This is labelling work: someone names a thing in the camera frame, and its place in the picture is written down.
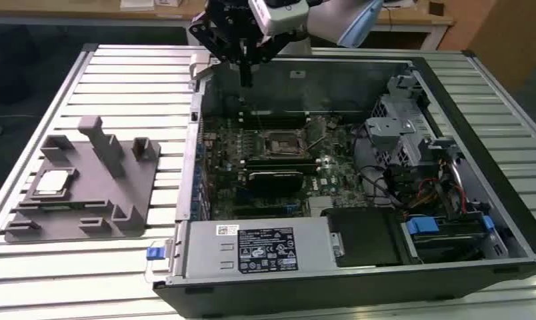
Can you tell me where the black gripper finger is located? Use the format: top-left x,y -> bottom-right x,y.
189,13 -> 248,88
246,33 -> 292,88

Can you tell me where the metal socket cover frame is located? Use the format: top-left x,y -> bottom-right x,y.
300,116 -> 330,150

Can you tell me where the silver CPU chip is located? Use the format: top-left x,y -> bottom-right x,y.
34,169 -> 74,195

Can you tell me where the CPU socket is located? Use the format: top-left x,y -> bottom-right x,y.
260,129 -> 309,158

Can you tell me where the grey case latch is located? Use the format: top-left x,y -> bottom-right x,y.
189,53 -> 213,90

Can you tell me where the green motherboard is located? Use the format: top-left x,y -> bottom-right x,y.
199,113 -> 369,221

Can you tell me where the wooden desk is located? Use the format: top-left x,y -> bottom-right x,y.
0,0 -> 457,51

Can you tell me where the perforated metal drive cage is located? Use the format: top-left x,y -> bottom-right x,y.
364,75 -> 432,167

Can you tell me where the black graphics card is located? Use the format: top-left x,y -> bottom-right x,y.
245,169 -> 305,198

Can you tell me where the black expansion slot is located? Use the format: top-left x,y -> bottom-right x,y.
234,205 -> 286,217

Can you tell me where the silver finned heatsink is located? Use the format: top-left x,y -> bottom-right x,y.
308,196 -> 337,218

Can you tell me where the grey plastic parts rack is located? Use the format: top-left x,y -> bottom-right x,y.
3,115 -> 163,245

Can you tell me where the wooden cabinet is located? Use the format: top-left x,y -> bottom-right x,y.
439,0 -> 536,93

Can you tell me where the green RAM stick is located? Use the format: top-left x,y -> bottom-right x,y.
39,201 -> 86,212

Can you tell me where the black power supply label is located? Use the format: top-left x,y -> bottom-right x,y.
237,227 -> 296,275

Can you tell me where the silver metal latch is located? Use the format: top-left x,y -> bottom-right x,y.
330,232 -> 345,258

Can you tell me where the grey power supply unit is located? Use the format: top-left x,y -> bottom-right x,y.
166,218 -> 340,280

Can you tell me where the black plastic cover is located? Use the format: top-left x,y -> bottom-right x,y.
320,207 -> 406,268

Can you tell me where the black hard disk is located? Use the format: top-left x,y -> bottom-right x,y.
412,223 -> 492,263

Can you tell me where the black open PC case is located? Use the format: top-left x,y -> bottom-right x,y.
151,49 -> 536,319

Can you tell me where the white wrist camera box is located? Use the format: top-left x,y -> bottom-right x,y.
249,0 -> 312,36

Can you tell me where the grey plastic bracket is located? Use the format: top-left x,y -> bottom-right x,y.
420,136 -> 460,158

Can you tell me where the yellow wire bundle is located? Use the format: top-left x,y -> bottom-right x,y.
408,189 -> 439,209

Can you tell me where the red wire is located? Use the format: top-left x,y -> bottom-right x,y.
417,178 -> 468,215

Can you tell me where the metal power supply handle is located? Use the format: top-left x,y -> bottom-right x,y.
142,238 -> 177,283

